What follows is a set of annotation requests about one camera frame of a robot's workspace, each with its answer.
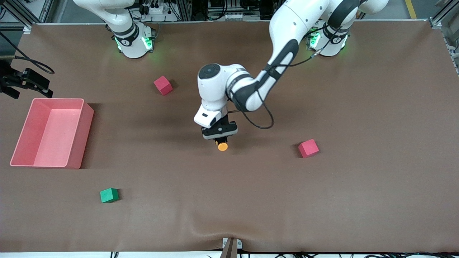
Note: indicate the green foam cube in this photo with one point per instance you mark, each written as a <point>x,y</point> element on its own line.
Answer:
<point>108,195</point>

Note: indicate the metal table edge clamp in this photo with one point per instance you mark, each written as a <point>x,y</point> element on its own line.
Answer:
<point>231,249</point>

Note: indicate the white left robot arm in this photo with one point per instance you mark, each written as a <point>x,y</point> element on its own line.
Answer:
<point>287,25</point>

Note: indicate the white power strip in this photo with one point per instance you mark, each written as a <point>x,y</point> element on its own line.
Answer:
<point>154,9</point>

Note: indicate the brown table mat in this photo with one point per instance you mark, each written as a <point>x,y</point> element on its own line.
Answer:
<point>322,200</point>

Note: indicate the black button with orange cap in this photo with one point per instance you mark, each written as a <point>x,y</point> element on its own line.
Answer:
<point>222,147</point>

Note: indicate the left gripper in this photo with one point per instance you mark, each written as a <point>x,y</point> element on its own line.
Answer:
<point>222,139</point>

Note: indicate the pink plastic bin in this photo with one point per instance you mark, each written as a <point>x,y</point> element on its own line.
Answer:
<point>53,132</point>

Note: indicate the aluminium frame profile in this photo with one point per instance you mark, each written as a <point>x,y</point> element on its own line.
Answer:
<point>14,9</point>
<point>435,22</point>

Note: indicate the grey background equipment rack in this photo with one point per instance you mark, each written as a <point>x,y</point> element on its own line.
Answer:
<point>233,16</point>

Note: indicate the red foam cube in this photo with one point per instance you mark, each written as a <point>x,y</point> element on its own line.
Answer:
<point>163,85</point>
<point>308,148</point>

